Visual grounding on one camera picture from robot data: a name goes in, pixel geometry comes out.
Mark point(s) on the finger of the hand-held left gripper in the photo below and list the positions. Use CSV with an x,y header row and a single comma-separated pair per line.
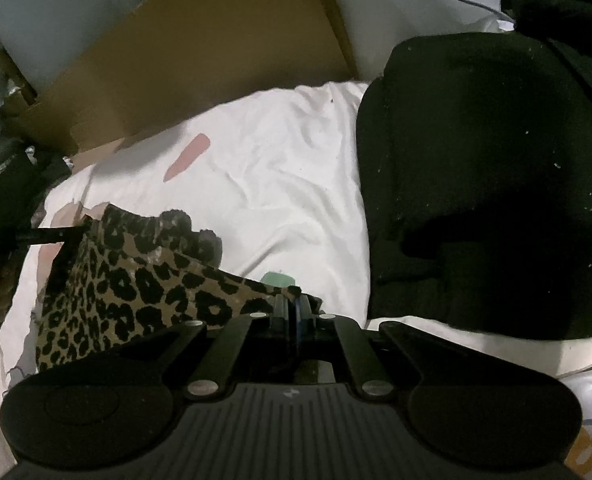
x,y
51,235

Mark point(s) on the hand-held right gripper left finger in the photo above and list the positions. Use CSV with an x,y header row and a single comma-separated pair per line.
x,y
281,316

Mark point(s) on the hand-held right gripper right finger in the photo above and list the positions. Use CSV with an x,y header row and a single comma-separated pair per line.
x,y
303,316

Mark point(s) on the leopard print garment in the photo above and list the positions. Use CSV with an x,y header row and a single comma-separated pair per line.
x,y
126,290

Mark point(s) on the dark clothes pile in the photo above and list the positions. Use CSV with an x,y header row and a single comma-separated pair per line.
x,y
11,180

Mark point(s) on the white printed bedsheet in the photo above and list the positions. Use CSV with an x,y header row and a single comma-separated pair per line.
x,y
276,170

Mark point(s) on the pale grey pillow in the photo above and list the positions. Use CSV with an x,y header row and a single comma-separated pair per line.
x,y
66,15

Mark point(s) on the black folded cloth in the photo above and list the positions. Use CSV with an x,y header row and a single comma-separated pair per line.
x,y
476,170

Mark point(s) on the brown cardboard box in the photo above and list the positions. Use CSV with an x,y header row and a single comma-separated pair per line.
x,y
201,50

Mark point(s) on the white pillow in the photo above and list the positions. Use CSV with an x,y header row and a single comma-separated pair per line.
x,y
401,15

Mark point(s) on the dark cloth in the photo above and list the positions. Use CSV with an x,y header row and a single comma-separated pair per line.
x,y
566,5

